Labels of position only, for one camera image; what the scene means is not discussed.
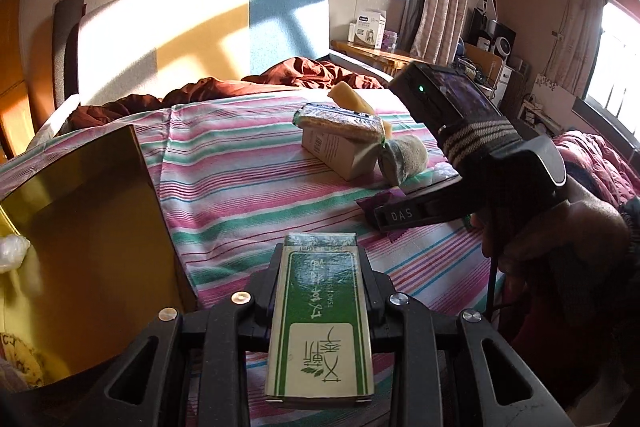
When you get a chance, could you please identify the brown blanket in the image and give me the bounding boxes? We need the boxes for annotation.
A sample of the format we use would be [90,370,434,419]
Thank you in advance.
[67,57,387,131]

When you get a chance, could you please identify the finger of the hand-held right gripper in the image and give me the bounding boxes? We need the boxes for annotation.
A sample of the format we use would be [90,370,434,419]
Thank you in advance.
[400,173,463,198]
[365,180,482,234]

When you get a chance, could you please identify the side window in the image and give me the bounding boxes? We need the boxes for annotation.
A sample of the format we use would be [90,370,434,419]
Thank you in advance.
[582,0,640,124]

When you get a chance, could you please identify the black cable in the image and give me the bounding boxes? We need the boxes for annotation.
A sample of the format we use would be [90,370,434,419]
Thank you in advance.
[486,252,523,314]

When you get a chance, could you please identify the sheer side curtain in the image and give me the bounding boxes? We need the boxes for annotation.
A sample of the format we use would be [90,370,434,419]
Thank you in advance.
[544,0,607,94]

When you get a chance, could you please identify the green-edged rice cracker packet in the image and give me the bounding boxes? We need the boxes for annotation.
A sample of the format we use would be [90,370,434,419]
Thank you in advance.
[292,103,394,144]

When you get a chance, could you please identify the cluttered desk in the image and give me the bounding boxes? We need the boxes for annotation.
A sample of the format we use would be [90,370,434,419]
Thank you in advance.
[452,4,532,120]

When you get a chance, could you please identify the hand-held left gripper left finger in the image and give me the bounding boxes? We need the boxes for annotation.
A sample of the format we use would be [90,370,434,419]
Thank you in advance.
[97,244,287,427]

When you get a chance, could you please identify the purple snack packet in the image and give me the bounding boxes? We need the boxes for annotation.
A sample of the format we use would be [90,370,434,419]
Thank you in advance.
[356,189,402,241]

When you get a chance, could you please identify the person's right hand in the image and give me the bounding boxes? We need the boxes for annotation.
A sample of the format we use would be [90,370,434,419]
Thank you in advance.
[471,201,632,309]

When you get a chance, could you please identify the wooden wardrobe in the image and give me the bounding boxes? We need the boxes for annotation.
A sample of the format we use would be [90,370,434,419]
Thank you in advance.
[0,0,57,160]

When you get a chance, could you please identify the wooden bedside shelf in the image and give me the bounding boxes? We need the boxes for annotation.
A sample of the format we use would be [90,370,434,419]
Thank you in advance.
[330,39,427,75]

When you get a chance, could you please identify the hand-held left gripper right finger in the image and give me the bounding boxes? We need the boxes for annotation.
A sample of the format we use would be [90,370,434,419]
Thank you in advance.
[356,247,576,427]

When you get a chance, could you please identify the plain cardboard box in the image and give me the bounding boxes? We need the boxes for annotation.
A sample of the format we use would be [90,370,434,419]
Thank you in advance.
[300,127,385,182]

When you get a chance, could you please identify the white product box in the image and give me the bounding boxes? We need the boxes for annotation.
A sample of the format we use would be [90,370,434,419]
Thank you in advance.
[349,9,389,48]

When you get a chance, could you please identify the gold tin box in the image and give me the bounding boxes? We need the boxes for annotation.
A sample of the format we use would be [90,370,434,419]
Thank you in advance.
[0,124,198,392]

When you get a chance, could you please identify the pink quilted cloth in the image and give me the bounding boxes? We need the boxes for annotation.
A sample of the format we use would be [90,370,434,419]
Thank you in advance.
[554,130,640,210]

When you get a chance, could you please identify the padded bed headboard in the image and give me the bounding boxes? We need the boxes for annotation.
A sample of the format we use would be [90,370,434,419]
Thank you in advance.
[76,0,332,108]

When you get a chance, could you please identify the white plastic bag bundle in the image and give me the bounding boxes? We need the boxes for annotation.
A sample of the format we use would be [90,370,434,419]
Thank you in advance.
[0,234,32,276]

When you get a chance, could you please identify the yellow patterned snack packet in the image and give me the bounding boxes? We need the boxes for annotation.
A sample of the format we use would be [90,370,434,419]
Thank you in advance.
[0,332,43,390]

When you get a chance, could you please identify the yellow cake slice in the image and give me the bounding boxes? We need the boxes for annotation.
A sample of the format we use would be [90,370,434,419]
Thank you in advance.
[327,81,376,116]

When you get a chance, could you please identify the green and white carton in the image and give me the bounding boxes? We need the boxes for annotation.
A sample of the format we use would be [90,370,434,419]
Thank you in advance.
[264,232,376,409]

